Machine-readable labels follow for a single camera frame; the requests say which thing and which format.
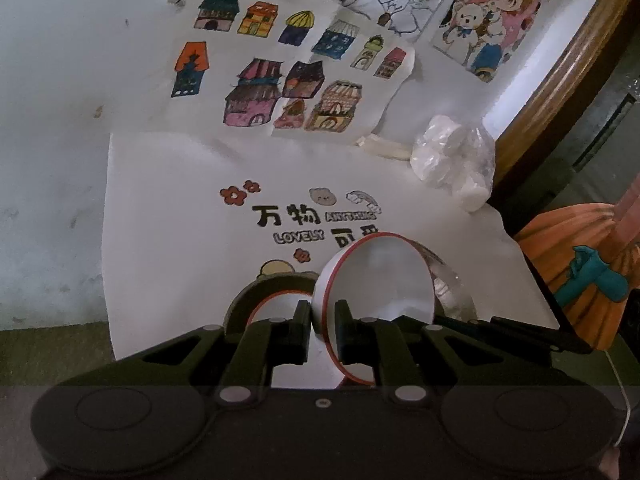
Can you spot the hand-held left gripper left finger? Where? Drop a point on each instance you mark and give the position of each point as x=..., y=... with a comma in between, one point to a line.
x=301, y=325

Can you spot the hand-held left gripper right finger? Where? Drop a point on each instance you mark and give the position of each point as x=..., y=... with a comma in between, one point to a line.
x=345, y=325

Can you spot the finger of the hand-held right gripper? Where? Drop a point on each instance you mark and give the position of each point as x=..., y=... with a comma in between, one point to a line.
x=542, y=335

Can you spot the white bowl with red rim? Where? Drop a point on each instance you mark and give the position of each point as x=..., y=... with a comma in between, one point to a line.
x=275, y=312
x=375, y=300

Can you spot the dark bowl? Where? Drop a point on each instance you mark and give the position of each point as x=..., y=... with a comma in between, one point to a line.
x=237, y=302

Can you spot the teal broom tie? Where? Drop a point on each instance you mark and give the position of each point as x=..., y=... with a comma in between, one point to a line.
x=595, y=276

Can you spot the white printed tote bag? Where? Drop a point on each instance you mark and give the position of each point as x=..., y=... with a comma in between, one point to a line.
x=200, y=185

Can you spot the clear plastic bag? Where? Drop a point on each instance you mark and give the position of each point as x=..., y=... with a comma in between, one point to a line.
x=477, y=160

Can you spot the white lumpy packet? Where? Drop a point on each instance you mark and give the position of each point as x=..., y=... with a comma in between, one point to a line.
x=437, y=152

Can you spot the coloured houses drawing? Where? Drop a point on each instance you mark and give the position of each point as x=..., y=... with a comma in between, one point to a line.
x=285, y=70

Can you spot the girl and teddy bear drawing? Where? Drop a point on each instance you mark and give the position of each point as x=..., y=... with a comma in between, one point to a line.
x=492, y=20

